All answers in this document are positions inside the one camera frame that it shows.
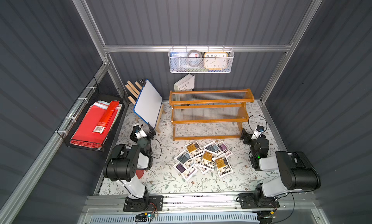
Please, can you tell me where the blue coffee bag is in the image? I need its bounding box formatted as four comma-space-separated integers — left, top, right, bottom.
204, 141, 223, 157
175, 150, 194, 170

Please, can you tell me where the yellow coffee bag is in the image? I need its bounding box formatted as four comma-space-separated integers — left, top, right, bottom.
185, 141, 204, 159
201, 152, 216, 170
212, 154, 233, 177

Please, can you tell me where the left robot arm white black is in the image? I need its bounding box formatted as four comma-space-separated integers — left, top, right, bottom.
103, 124, 156, 200

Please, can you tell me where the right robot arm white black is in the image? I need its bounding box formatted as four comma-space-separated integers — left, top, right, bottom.
240, 126, 321, 199

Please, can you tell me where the purple coffee bag right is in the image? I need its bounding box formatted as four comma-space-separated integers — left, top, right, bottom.
217, 141, 232, 157

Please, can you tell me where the purple coffee bag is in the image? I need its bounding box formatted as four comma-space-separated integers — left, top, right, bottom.
217, 141, 232, 157
173, 163, 198, 181

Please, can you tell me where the orange wooden two-tier shelf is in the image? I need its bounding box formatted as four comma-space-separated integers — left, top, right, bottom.
169, 89, 255, 141

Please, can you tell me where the purple coffee bag left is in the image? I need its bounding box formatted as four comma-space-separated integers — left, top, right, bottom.
173, 163, 198, 181

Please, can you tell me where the red long box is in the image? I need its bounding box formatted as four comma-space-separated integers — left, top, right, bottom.
93, 101, 120, 134

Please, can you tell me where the blue framed whiteboard easel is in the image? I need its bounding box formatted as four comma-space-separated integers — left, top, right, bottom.
125, 80, 164, 133

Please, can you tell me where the red round object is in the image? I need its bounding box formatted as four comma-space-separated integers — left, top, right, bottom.
136, 169, 145, 179

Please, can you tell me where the red folders stack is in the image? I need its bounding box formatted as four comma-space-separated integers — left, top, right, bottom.
70, 100, 122, 150

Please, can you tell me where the small circuit board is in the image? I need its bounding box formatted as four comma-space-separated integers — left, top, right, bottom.
135, 212, 158, 223

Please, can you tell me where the yellow square analog clock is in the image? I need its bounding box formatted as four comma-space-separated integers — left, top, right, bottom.
204, 52, 228, 70

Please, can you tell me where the round clear tape roll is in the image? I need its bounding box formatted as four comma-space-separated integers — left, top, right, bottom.
187, 50, 202, 68

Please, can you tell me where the blue white box in basket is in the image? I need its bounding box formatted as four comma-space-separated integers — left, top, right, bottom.
169, 52, 189, 67

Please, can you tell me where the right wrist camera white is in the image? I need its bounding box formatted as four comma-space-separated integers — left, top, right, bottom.
251, 125, 265, 140

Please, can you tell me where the black wire wall basket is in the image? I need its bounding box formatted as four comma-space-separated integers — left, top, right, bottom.
57, 79, 128, 152

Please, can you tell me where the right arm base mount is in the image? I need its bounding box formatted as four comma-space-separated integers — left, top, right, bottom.
236, 193, 280, 209

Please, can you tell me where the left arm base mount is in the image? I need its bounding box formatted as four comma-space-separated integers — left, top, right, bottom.
123, 195, 164, 212

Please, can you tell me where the white wire hanging basket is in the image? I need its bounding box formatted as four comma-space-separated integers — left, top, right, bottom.
168, 48, 235, 74

